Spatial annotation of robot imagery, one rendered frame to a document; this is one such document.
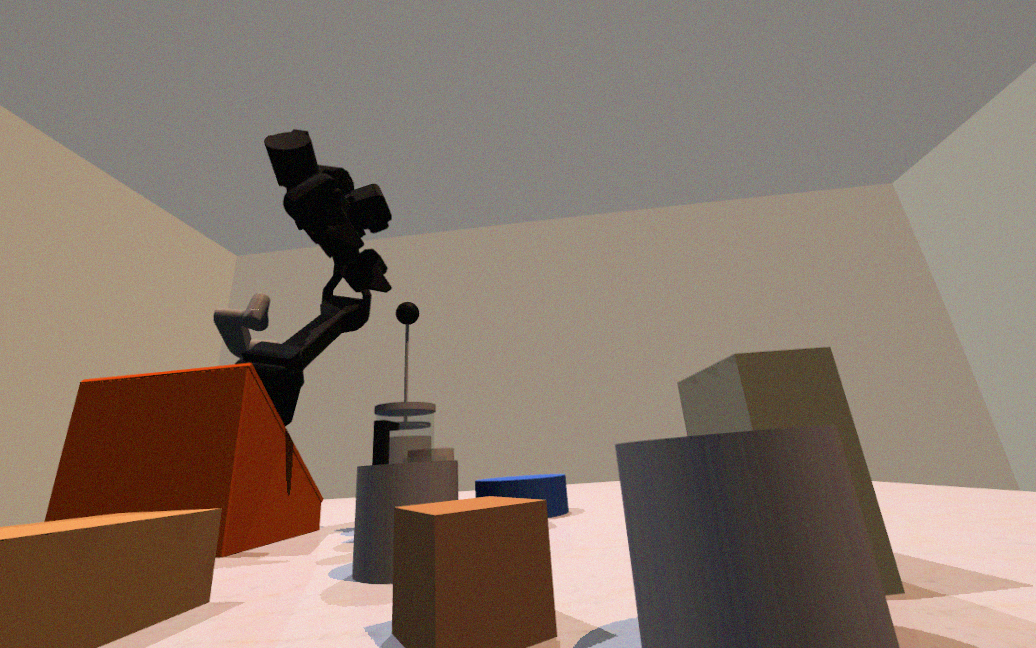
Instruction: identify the glass french press with black knob plunger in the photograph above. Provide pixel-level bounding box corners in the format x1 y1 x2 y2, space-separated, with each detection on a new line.
372 302 436 464

